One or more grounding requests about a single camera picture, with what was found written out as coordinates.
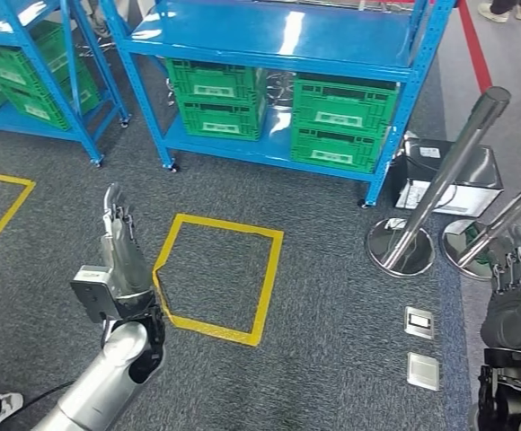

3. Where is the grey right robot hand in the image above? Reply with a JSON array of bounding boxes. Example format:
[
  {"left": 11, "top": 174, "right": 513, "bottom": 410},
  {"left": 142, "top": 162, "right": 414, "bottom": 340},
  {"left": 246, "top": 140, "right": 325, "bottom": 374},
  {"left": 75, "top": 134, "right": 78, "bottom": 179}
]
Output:
[{"left": 480, "top": 223, "right": 521, "bottom": 356}]

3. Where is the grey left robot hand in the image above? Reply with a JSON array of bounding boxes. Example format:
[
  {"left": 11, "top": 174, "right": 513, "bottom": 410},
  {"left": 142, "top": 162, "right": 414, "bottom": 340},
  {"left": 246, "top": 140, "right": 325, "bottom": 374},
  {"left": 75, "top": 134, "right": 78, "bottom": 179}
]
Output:
[{"left": 100, "top": 182, "right": 153, "bottom": 299}]

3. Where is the blue metal shelf rack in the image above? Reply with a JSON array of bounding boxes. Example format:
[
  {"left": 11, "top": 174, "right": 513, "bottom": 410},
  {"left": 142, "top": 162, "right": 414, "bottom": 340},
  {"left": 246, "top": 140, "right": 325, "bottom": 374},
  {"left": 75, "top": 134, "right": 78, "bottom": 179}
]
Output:
[
  {"left": 0, "top": 0, "right": 131, "bottom": 168},
  {"left": 98, "top": 0, "right": 457, "bottom": 208}
]

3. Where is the white framed floor socket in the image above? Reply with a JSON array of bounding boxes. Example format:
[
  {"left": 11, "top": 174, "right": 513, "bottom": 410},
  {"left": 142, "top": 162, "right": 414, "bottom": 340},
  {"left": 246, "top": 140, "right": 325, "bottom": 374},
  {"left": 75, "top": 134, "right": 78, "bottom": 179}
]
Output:
[{"left": 404, "top": 306, "right": 436, "bottom": 340}]

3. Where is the plain silver floor cover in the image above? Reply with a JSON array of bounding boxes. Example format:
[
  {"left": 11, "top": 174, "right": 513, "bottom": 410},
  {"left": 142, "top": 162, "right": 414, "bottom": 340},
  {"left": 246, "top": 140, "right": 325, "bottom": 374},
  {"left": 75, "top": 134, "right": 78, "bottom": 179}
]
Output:
[{"left": 406, "top": 352, "right": 440, "bottom": 392}]

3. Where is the black floor board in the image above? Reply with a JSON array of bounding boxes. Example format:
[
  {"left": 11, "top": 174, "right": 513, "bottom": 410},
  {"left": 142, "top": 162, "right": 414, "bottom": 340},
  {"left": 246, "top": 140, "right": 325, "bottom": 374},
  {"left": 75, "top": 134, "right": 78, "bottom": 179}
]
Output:
[{"left": 390, "top": 136, "right": 504, "bottom": 218}]

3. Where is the red barrier tape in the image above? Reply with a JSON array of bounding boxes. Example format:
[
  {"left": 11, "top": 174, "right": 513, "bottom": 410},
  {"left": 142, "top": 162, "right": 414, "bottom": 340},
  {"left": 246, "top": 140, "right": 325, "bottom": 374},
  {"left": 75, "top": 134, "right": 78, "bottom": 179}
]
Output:
[{"left": 457, "top": 0, "right": 494, "bottom": 95}]

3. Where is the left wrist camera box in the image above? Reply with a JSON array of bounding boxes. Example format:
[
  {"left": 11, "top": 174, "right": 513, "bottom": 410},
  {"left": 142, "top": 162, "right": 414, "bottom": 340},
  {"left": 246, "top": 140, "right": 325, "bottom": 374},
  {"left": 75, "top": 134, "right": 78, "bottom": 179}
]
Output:
[{"left": 70, "top": 266, "right": 122, "bottom": 325}]

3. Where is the silver stanchion post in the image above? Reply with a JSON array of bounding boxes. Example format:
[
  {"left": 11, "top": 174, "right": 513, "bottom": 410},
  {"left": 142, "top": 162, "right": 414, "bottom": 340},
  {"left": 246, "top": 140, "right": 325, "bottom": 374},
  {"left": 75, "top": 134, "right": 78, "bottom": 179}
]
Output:
[{"left": 439, "top": 169, "right": 521, "bottom": 282}]

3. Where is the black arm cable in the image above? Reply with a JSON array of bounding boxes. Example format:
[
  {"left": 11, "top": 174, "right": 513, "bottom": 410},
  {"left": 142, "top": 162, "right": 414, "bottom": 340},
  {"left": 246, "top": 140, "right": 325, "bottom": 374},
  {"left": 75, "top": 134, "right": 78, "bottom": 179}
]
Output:
[{"left": 15, "top": 380, "right": 75, "bottom": 411}]

